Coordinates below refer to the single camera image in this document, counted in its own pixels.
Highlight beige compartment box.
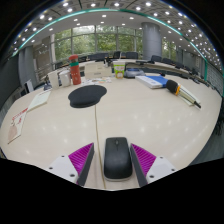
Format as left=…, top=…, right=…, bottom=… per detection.
left=83, top=61, right=114, bottom=80

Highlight black computer mouse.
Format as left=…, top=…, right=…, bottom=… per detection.
left=103, top=136, right=134, bottom=182

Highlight red drink bottle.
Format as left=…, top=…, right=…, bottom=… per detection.
left=68, top=54, right=82, bottom=86

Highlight colourful sticker sheet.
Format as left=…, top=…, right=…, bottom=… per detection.
left=81, top=76, right=113, bottom=86

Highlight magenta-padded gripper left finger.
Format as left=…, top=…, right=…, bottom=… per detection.
left=47, top=142, right=95, bottom=187

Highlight black microphone with orange ring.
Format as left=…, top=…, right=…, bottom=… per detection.
left=165, top=79, right=202, bottom=109

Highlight stack of white paper cups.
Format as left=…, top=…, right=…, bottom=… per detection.
left=47, top=69, right=61, bottom=90

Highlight blue and white book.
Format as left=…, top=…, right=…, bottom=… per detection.
left=134, top=74, right=169, bottom=90

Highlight white lidded jug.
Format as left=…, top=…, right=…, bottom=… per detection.
left=58, top=69, right=72, bottom=88

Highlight white printed menu sheet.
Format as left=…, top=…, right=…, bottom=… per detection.
left=27, top=89, right=53, bottom=113

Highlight grey desk device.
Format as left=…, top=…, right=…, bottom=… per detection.
left=123, top=67, right=146, bottom=79

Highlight red and white leaflet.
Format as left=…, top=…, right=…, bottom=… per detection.
left=7, top=107, right=30, bottom=145

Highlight ceiling lights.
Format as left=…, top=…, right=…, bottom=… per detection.
left=11, top=0, right=223, bottom=64

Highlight dark office chairs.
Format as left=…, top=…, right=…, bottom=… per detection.
left=54, top=50, right=208, bottom=79

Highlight green-printed paper cup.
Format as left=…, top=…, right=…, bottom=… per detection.
left=113, top=60, right=127, bottom=80

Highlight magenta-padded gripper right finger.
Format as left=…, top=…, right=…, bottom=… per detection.
left=129, top=143, right=177, bottom=188

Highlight black mouse pad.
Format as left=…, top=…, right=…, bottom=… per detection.
left=67, top=84, right=108, bottom=109

